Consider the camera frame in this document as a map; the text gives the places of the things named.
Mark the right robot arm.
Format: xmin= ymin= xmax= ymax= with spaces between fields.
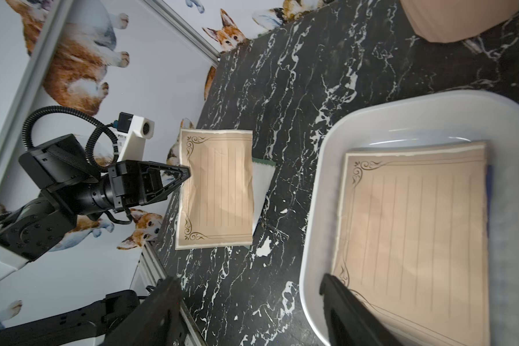
xmin=0 ymin=274 xmax=400 ymax=345

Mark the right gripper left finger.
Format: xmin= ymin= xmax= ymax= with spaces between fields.
xmin=102 ymin=277 xmax=184 ymax=346

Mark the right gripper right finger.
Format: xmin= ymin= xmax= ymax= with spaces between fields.
xmin=319 ymin=274 xmax=401 ymax=346

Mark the green bordered white paper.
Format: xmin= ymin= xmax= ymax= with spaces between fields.
xmin=252 ymin=158 xmax=276 ymax=233

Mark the white storage box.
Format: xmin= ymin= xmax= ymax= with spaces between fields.
xmin=300 ymin=91 xmax=519 ymax=345

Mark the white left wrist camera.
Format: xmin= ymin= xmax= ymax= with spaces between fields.
xmin=112 ymin=112 xmax=155 ymax=161

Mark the tan lined stationery paper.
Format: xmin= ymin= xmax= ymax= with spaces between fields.
xmin=175 ymin=128 xmax=255 ymax=250

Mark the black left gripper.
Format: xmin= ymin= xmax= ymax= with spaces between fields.
xmin=19 ymin=134 xmax=191 ymax=216

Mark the potted green plant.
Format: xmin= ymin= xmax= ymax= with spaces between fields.
xmin=400 ymin=0 xmax=519 ymax=43

